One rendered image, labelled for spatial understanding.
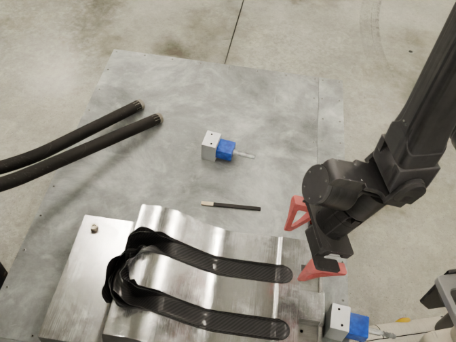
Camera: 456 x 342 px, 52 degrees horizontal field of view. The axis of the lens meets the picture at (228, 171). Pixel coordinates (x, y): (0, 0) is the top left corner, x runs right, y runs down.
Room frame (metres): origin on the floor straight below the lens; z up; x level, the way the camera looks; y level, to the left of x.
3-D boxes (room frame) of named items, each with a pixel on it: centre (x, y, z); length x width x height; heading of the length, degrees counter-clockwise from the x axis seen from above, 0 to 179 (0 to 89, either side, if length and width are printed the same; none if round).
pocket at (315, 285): (0.41, -0.18, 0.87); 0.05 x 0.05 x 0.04; 87
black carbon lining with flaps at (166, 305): (0.36, 0.03, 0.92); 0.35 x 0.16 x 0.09; 87
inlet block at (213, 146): (0.76, 0.00, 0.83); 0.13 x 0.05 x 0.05; 79
